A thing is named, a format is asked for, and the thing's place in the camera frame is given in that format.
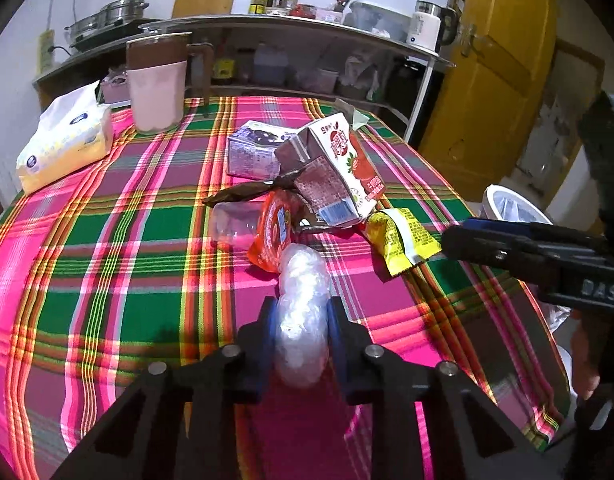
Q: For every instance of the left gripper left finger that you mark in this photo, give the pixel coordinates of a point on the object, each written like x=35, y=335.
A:
x=257, y=343

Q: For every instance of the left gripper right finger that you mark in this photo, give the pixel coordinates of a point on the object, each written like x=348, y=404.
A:
x=347, y=342

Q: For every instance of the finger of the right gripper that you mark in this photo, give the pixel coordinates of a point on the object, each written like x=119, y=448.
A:
x=504, y=230

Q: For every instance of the clear plastic wrap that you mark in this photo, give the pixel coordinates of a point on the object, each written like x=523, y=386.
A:
x=301, y=335

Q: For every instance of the yellow snack wrapper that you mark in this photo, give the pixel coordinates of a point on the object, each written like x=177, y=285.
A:
x=400, y=239

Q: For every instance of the brown coffee snack wrapper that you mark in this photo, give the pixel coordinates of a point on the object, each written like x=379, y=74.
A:
x=250, y=191

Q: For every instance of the strawberry milk drink carton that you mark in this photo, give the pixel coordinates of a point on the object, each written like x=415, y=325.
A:
x=335, y=177

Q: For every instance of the white trash bin with liner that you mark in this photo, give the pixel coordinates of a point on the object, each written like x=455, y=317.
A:
x=503, y=204

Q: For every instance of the metal kitchen shelf counter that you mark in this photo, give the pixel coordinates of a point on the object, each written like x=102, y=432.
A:
x=277, y=56

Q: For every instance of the person's right hand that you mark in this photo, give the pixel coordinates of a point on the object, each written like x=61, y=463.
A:
x=592, y=362

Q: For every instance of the clear plastic cup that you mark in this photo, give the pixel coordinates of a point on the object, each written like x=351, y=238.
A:
x=234, y=225

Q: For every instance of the yellow wooden door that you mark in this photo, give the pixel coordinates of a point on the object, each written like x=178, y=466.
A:
x=491, y=94

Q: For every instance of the plaid pink green tablecloth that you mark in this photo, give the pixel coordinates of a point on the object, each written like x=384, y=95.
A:
x=113, y=268

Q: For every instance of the blueberry milk drink carton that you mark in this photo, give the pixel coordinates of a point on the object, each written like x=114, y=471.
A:
x=251, y=150

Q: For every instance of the white electric kettle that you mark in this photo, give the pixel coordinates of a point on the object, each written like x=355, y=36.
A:
x=432, y=27

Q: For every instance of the clear plastic storage container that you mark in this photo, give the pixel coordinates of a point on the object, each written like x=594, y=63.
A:
x=379, y=21

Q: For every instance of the tissue paper pack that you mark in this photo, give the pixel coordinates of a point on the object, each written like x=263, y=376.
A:
x=74, y=131

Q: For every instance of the pink brown lidded jug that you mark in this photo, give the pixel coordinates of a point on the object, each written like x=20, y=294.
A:
x=156, y=70

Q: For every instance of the steel steamer pot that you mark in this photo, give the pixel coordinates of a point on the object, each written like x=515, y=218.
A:
x=115, y=13

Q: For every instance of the wall power strip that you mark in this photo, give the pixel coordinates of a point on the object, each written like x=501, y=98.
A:
x=45, y=51

